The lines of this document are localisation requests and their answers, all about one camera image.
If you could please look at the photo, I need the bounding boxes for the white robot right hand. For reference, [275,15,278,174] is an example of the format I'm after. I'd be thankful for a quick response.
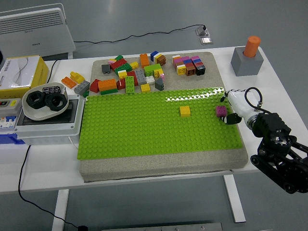
[220,89,260,126]

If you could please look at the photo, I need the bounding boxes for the magenta square brick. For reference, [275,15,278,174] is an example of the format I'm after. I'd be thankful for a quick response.
[216,105,228,118]

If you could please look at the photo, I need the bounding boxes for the brick stack with black end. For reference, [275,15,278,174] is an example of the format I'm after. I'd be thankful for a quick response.
[191,55,206,76]

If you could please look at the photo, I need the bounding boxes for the brick stack with brown end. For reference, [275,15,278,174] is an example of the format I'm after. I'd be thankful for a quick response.
[180,56,197,77]

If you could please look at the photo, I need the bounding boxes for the brick stack with yellow end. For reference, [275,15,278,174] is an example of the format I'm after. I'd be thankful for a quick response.
[172,54,187,76]

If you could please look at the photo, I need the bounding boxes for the dark grey roof brick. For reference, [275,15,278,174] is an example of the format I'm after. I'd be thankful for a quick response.
[154,77,165,91]

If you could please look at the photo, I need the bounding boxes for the lime green brick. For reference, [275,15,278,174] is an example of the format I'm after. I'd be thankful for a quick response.
[143,64,162,77]

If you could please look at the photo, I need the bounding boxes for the long light grey brick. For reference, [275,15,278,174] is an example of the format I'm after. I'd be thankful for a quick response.
[134,69,147,85]

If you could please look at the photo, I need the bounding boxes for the tall orange brick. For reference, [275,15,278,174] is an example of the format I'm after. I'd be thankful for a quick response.
[140,53,150,68]

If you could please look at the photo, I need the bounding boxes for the green studded baseplate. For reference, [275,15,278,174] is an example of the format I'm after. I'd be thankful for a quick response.
[77,86,243,161]

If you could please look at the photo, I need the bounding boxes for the long green brick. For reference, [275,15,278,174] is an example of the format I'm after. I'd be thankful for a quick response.
[125,76,135,93]

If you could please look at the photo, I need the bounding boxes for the dark green brick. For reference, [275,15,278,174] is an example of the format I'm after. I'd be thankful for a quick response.
[114,64,132,75]

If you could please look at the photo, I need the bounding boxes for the large red brick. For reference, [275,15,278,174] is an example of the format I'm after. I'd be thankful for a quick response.
[110,58,128,71]

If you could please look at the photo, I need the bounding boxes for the wide orange brick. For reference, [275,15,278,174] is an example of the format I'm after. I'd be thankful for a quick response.
[98,78,117,91]

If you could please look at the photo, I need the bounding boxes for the red roof brick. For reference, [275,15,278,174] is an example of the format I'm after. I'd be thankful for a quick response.
[90,78,101,93]

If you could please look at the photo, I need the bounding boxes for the yellow shaped brick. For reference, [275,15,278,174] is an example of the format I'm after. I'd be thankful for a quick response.
[70,71,86,84]

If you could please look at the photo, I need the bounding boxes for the flat orange brick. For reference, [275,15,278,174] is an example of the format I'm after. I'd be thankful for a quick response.
[61,76,77,89]

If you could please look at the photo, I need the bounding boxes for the grey block holder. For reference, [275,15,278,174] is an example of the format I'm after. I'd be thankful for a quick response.
[230,46,265,77]

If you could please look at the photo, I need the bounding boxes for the orange cylinder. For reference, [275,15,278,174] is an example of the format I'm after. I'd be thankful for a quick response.
[243,36,262,58]

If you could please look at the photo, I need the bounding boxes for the open floor socket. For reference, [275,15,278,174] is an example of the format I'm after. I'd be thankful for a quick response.
[195,25,211,37]

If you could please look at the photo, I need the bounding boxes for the white table leg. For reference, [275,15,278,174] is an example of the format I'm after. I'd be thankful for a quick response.
[51,189,70,231]
[223,174,246,224]

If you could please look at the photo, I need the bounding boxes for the grey-brown foam mat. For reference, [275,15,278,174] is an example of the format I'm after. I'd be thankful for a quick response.
[79,51,248,183]

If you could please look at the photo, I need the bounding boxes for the black terminal strip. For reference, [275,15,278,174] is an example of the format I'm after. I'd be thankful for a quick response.
[42,85,61,94]

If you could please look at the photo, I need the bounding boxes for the black hex nut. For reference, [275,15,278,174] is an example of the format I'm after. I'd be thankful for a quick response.
[44,92,67,112]
[26,90,46,109]

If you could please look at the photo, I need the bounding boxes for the white bowl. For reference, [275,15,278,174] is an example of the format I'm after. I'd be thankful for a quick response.
[22,82,69,121]

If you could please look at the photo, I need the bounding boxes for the white panel heater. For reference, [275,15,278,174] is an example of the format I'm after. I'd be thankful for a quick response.
[0,2,77,60]

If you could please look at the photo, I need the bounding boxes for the yellow tissue box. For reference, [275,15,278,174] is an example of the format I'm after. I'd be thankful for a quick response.
[0,55,50,99]

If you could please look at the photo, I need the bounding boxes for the grey push-button box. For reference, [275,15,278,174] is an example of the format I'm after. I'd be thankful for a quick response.
[0,98,23,118]

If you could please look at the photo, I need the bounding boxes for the blue plastic box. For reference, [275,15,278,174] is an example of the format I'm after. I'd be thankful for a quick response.
[0,132,26,145]

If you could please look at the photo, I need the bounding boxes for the white circuit breaker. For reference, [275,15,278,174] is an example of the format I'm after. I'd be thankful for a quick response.
[0,115,19,130]

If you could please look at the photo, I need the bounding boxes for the short black cable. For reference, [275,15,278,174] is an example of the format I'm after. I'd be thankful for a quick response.
[47,59,60,84]

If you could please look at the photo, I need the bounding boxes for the white electrical enclosure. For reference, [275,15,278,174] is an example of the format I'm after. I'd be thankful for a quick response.
[13,93,85,146]

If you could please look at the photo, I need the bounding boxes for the long black cable with plug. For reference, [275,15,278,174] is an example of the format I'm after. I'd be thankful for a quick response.
[18,144,89,231]

